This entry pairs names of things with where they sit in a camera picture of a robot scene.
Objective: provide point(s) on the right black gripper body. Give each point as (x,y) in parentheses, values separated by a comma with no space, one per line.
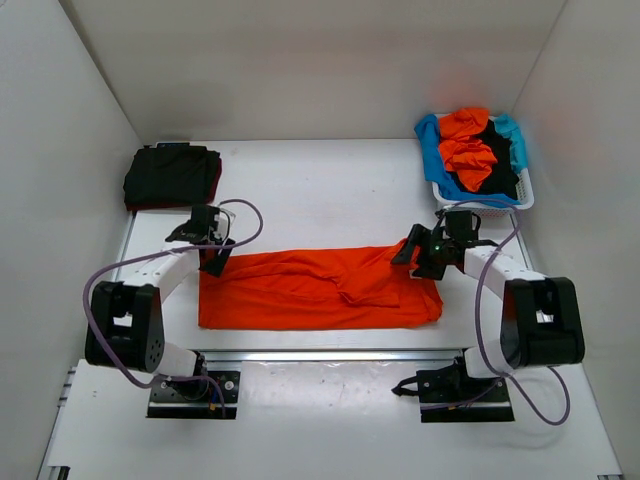
(439,256)

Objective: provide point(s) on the white plastic laundry basket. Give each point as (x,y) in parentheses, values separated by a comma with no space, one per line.
(500,205)

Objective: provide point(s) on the orange t shirt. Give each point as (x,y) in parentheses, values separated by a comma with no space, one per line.
(462,152)
(316,290)

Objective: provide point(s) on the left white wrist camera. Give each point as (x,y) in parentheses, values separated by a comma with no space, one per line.
(223,221)

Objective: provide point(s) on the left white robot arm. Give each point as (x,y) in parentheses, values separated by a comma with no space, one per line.
(128,313)

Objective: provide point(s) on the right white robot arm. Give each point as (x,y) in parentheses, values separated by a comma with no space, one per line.
(540,323)

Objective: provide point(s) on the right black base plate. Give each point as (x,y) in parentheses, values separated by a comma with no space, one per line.
(449,395)

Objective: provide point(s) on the black label sticker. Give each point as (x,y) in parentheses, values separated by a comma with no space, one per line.
(172,144)

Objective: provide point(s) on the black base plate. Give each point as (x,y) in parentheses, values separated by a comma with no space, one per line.
(202,401)
(449,395)

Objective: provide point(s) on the dark red t shirt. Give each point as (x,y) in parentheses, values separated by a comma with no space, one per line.
(217,175)

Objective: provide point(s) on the blue t shirt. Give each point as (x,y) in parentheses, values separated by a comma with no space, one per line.
(435,160)

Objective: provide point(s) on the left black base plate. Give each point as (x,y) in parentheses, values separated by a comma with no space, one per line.
(202,401)

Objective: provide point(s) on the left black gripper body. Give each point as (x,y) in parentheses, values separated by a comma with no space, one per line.
(214,265)

